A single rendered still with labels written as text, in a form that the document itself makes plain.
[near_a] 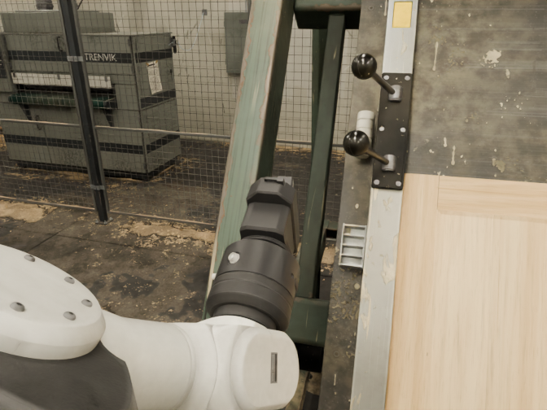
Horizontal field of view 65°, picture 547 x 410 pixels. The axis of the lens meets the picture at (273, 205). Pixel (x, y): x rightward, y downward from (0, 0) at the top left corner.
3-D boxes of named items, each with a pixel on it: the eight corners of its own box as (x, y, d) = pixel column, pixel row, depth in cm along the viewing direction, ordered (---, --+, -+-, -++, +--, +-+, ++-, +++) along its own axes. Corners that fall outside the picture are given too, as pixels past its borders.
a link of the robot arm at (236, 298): (184, 273, 46) (138, 378, 39) (273, 265, 41) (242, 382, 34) (234, 329, 53) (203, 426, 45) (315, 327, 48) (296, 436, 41)
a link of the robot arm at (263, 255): (229, 172, 51) (194, 253, 43) (311, 179, 48) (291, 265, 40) (244, 241, 60) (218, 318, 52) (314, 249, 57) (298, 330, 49)
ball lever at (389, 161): (380, 177, 72) (336, 153, 62) (382, 155, 72) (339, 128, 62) (402, 176, 69) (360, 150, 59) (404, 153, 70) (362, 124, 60)
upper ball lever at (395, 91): (387, 109, 74) (344, 75, 64) (388, 89, 74) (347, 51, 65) (408, 106, 71) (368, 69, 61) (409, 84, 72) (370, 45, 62)
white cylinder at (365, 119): (357, 115, 78) (353, 158, 76) (357, 109, 75) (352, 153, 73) (374, 116, 77) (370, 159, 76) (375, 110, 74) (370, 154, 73)
